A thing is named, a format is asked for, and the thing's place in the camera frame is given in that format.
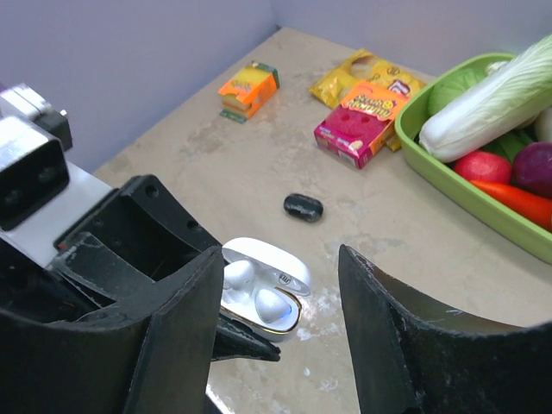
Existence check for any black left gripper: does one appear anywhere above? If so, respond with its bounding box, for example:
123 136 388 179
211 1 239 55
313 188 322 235
1 174 280 362

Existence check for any orange sponge pack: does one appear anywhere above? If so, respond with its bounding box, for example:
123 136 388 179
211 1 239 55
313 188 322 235
218 60 280 124

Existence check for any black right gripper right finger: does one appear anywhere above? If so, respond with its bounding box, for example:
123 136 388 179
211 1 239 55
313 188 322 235
338 245 551 413

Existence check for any green napa cabbage toy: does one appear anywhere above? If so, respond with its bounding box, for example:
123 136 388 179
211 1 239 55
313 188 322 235
419 35 551 163

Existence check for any green plastic tray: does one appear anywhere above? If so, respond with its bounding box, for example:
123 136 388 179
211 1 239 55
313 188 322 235
394 52 552 265

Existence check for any orange toy carrot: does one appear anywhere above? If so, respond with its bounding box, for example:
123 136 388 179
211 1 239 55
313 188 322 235
470 180 551 231

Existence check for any red toy tomato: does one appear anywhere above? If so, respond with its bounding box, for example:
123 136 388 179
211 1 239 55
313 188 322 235
454 150 512 185

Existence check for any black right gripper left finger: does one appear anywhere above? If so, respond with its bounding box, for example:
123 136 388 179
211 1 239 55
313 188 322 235
0 245 226 414

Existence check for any yellow chips bag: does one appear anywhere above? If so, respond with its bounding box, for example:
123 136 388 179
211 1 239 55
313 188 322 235
310 49 425 164

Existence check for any purple toy onion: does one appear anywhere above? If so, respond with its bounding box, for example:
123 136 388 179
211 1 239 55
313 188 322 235
512 142 551 198

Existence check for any red snack box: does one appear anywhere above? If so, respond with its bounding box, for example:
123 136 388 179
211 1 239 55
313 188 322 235
314 81 408 169

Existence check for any white earbud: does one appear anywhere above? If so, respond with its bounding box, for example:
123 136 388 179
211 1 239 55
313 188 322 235
254 289 292 323
223 260 254 293

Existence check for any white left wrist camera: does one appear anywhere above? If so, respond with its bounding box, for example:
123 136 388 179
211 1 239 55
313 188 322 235
1 83 113 272

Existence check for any white toy garlic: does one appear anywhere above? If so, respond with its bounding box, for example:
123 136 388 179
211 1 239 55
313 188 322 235
532 107 552 142

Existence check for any white earbud charging case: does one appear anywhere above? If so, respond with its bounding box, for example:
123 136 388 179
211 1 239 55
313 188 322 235
220 237 311 343

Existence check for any black earbud charging case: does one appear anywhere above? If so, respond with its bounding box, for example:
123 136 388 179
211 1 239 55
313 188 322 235
283 193 323 223

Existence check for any green round toy vegetable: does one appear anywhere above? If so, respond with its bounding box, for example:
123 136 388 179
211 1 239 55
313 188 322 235
427 68 486 116

